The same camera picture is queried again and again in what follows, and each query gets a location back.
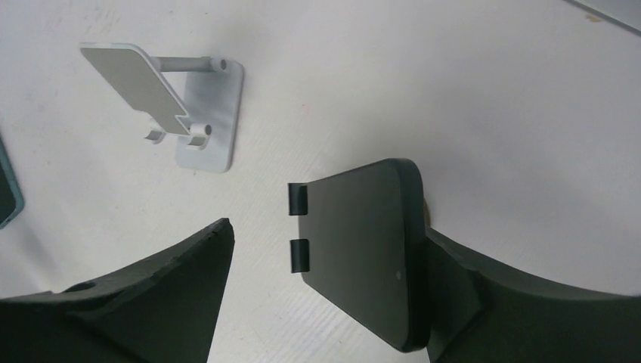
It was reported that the black stand wooden base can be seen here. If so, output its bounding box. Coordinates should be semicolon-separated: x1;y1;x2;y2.
287;158;431;352

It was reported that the silver phone stand left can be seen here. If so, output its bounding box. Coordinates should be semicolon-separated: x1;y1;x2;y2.
79;42;245;173

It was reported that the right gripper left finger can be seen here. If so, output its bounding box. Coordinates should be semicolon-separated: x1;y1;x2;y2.
1;219;234;362

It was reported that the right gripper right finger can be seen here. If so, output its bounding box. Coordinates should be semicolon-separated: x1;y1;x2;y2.
426;229;640;362

